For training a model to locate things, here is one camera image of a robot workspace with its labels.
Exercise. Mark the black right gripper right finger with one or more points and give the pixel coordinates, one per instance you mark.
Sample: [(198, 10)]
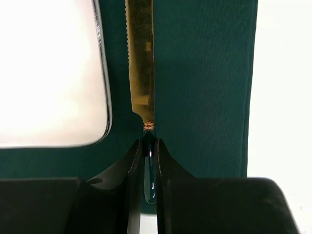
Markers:
[(190, 205)]

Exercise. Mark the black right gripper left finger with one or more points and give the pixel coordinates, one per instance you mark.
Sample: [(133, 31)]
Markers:
[(109, 203)]

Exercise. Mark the white rectangular plate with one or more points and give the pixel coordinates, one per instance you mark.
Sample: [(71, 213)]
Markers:
[(54, 83)]

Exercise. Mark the dark green cloth placemat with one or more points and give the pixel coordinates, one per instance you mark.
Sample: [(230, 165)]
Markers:
[(203, 53)]

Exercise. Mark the gold knife with dark handle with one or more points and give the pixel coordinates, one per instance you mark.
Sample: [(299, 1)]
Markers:
[(140, 44)]

